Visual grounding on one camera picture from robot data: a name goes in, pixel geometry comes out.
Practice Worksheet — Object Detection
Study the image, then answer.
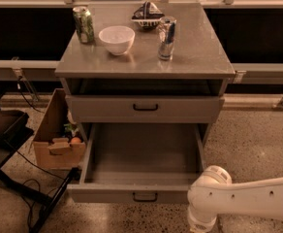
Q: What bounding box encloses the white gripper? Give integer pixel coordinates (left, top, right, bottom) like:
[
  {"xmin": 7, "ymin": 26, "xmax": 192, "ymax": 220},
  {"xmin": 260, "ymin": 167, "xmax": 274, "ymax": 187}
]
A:
[{"xmin": 187, "ymin": 207, "xmax": 217, "ymax": 233}]

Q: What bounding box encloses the grey drawer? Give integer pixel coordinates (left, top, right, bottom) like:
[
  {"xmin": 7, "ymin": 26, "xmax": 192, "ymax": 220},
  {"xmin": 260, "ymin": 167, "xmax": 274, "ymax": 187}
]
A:
[
  {"xmin": 66, "ymin": 95, "xmax": 224, "ymax": 123},
  {"xmin": 68, "ymin": 123, "xmax": 204, "ymax": 204}
]

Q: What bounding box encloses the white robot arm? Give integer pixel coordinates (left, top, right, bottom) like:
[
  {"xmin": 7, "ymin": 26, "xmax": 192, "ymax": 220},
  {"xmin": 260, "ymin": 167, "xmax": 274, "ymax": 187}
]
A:
[{"xmin": 187, "ymin": 165, "xmax": 283, "ymax": 233}]

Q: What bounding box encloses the grey top drawer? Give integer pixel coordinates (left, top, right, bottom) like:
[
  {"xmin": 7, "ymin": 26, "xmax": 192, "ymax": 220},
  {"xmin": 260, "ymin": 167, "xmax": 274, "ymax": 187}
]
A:
[{"xmin": 66, "ymin": 95, "xmax": 224, "ymax": 123}]

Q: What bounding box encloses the grey drawer cabinet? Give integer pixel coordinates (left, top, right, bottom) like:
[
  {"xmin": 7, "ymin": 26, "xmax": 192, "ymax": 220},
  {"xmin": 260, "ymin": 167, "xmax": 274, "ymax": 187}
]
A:
[{"xmin": 55, "ymin": 1, "xmax": 235, "ymax": 137}]

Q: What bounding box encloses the orange fruit in box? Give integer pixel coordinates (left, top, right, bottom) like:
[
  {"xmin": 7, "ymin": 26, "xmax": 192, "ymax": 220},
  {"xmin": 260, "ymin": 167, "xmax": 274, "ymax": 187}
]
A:
[{"xmin": 71, "ymin": 137, "xmax": 81, "ymax": 144}]

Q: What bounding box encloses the cardboard box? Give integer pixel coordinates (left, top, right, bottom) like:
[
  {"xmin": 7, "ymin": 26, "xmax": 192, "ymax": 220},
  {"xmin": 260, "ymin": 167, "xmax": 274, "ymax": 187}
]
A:
[{"xmin": 33, "ymin": 89, "xmax": 85, "ymax": 169}]

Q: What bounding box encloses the silver blue energy drink can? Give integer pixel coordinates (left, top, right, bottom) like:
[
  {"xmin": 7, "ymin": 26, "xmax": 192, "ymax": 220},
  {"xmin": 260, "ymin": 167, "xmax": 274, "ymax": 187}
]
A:
[{"xmin": 158, "ymin": 17, "xmax": 176, "ymax": 60}]

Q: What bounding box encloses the white bowl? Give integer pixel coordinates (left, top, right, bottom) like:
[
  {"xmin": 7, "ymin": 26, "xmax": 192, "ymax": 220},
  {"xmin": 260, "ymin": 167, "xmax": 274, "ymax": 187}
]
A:
[{"xmin": 99, "ymin": 25, "xmax": 136, "ymax": 55}]

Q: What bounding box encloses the dark chip bag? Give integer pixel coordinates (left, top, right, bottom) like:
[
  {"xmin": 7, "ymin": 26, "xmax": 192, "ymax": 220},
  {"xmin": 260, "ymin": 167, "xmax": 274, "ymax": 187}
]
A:
[{"xmin": 132, "ymin": 1, "xmax": 164, "ymax": 30}]

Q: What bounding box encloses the black stand with tray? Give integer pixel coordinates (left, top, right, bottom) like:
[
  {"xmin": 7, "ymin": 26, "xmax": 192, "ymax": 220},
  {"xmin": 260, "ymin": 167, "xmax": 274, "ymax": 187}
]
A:
[{"xmin": 0, "ymin": 78, "xmax": 81, "ymax": 233}]

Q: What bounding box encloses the green soda can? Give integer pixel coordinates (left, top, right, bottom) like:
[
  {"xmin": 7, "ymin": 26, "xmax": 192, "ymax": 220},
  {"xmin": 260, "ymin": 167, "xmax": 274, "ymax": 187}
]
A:
[{"xmin": 73, "ymin": 6, "xmax": 94, "ymax": 44}]

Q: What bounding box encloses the metal railing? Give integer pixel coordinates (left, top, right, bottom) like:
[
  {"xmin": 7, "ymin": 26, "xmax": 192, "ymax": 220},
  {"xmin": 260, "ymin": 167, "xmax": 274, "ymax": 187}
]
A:
[{"xmin": 0, "ymin": 0, "xmax": 283, "ymax": 110}]

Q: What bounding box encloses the black cable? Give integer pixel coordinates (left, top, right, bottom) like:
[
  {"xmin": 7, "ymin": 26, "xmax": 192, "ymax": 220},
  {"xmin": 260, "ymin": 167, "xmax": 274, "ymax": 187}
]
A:
[{"xmin": 15, "ymin": 75, "xmax": 75, "ymax": 230}]

